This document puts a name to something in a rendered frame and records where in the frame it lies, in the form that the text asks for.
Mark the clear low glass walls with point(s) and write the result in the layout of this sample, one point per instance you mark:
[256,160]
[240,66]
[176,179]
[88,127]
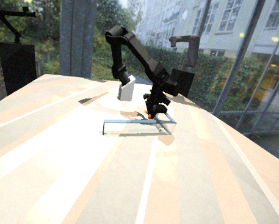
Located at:
[140,128]

